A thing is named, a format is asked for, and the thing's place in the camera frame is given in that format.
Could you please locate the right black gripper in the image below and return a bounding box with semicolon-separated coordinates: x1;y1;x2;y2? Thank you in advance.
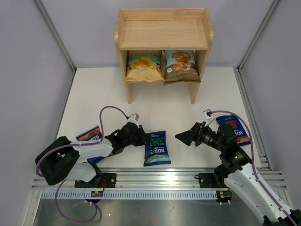
175;121;225;152

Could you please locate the blue sea salt vinegar bag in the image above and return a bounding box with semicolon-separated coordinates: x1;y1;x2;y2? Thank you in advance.
143;131;171;167

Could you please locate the blue spicy sweet chilli bag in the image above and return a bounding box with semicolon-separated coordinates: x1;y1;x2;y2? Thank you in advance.
75;126;104;164

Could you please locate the light blue cassava chips bag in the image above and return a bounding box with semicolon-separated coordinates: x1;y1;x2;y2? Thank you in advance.
164;50;200;85

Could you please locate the yellow kettle chips bag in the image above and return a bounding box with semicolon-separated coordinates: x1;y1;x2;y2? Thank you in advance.
124;50;165;83

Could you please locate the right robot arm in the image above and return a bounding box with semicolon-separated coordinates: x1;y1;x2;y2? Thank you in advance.
175;122;301;226

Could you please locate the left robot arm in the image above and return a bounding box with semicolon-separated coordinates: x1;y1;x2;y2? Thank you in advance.
35;122;151;187

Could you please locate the wooden two-tier shelf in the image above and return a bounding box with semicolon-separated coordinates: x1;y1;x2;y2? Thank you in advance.
113;8;215;105

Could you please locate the blue Burts bag right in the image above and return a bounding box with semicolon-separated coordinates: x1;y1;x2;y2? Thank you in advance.
216;114;250;146

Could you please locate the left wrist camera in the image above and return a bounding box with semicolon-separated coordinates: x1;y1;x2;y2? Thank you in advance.
127;113;139;126

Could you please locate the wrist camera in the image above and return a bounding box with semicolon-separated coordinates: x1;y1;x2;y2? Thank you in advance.
127;113;139;126
203;109;215;126

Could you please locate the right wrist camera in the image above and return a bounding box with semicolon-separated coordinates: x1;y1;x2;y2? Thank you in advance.
203;109;215;126

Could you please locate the aluminium mounting rail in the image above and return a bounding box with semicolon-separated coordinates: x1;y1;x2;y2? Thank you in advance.
31;168;286;190

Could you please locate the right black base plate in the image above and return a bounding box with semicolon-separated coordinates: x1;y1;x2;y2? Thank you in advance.
195;173;218;188

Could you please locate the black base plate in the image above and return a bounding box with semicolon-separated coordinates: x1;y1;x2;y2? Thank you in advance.
195;173;218;188
74;173;117;188

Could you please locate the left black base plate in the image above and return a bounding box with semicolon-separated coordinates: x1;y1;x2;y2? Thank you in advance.
74;173;117;188

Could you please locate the white slotted cable duct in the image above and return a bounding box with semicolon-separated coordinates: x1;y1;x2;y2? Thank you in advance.
41;190;217;200

